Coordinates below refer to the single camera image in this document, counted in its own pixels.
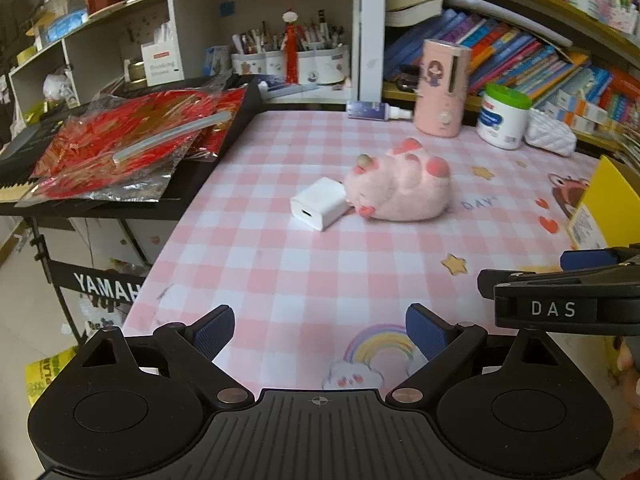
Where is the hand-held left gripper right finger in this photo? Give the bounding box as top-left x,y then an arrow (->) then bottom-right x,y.
387,304 -> 568,407

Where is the pink plush pig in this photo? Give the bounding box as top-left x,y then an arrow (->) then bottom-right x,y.
342,137 -> 453,222

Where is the pink humidifier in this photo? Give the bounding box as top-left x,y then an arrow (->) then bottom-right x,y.
414,38 -> 472,138

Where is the row of red books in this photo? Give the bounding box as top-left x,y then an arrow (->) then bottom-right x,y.
590,67 -> 640,126

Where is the small blue card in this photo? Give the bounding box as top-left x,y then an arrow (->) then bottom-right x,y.
204,46 -> 232,77

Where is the yellow cardboard box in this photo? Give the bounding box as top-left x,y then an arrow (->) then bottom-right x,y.
570,156 -> 640,251

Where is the person's right hand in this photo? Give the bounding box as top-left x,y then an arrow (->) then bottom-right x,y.
616,346 -> 640,397

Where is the stack of lying books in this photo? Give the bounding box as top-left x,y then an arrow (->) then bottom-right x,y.
385,0 -> 447,28

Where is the pile of medicine boxes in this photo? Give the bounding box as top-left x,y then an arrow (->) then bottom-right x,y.
540,87 -> 621,133

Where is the small spray bottle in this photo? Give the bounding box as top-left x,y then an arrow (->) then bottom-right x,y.
346,101 -> 415,122

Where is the white quilted pouch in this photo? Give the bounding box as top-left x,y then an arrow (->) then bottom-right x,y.
524,109 -> 578,156

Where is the white pen holder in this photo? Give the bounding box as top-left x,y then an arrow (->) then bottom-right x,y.
297,45 -> 350,85
264,50 -> 288,79
231,50 -> 266,77

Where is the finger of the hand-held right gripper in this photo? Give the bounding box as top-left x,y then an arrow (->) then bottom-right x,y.
477,260 -> 640,334
560,245 -> 640,272

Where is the black electronic keyboard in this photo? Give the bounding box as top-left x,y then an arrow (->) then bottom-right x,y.
0,72 -> 263,221

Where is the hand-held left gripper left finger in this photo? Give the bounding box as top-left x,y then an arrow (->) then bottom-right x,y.
75,305 -> 256,411

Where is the white bookshelf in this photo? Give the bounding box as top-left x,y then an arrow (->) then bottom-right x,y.
0,0 -> 640,161

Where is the white charger block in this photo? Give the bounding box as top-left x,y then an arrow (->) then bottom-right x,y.
290,176 -> 353,232

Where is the yellow plastic bag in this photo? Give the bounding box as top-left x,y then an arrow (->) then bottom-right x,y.
25,345 -> 78,408

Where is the red decoration packet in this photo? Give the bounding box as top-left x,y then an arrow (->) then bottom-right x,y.
17,105 -> 221,206
97,87 -> 248,158

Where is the white box red label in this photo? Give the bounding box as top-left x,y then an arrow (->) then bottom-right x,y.
140,25 -> 185,87

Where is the white and blue tube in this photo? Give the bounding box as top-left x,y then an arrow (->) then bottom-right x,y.
257,80 -> 321,101

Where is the translucent plastic bar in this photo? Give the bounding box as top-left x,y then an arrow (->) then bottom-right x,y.
112,111 -> 233,165

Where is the black keyboard stand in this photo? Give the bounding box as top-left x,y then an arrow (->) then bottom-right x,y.
30,215 -> 151,346

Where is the red doll figure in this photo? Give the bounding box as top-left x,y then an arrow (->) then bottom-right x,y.
281,10 -> 302,83

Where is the white jar green lid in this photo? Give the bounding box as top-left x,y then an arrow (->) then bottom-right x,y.
476,83 -> 533,150

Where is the pink checked tablecloth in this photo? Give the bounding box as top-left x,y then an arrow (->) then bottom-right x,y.
122,110 -> 640,391

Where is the row of colourful books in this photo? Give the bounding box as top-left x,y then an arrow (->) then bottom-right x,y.
385,7 -> 593,106

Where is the white plastic bag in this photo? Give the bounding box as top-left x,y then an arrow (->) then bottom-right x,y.
42,72 -> 76,108

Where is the blue packet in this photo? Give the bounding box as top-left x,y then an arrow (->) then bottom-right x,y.
42,10 -> 88,43

